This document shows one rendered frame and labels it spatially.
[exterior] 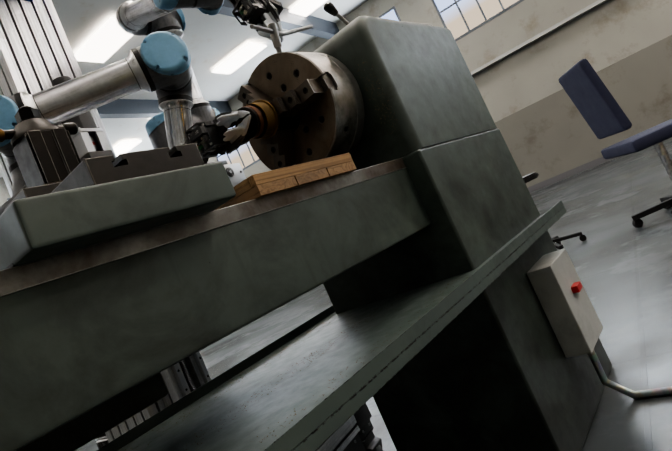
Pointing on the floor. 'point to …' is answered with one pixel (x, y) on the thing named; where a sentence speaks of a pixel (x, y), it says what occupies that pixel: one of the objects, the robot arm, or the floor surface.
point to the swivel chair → (615, 123)
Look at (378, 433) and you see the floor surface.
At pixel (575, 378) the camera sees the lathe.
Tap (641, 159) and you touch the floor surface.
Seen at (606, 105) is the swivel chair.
